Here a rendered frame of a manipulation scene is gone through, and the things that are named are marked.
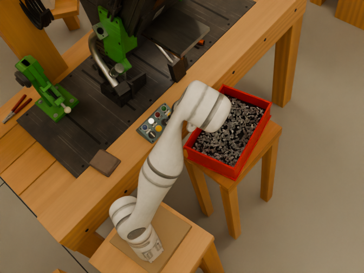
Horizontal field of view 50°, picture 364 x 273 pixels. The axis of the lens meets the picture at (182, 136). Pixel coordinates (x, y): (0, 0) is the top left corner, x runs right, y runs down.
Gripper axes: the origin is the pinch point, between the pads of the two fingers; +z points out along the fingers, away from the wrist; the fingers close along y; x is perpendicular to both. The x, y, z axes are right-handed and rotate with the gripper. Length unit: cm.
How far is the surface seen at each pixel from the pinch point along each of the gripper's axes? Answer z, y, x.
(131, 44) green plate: -0.2, -7.1, -29.3
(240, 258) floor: 57, 12, 86
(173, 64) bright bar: 3.0, -15.1, -13.4
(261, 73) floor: 94, -94, 32
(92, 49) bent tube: 9.7, 2.3, -39.0
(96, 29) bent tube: -2.5, -0.4, -41.3
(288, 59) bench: 39, -79, 27
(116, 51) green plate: 0.9, -1.4, -31.3
